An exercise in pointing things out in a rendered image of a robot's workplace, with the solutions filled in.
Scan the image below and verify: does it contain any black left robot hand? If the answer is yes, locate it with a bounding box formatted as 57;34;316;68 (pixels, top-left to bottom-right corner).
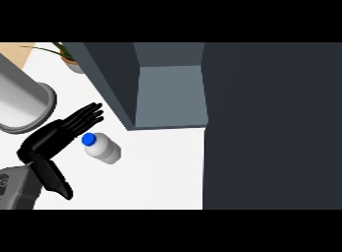
17;101;106;201

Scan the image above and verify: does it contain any grey open cabinet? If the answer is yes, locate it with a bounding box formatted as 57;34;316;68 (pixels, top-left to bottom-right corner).
61;42;211;132

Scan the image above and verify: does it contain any dark grey cabinet door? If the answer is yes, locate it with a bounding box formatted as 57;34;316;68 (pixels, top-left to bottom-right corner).
201;42;342;211

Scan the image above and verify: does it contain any white bottle with blue cap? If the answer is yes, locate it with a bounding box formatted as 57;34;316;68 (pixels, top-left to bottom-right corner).
81;132;124;165

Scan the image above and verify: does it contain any white cylinder with grey rim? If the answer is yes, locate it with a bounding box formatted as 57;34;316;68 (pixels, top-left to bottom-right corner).
0;42;58;135

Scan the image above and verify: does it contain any potted green plant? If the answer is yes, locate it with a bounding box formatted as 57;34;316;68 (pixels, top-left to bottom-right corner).
23;42;87;75

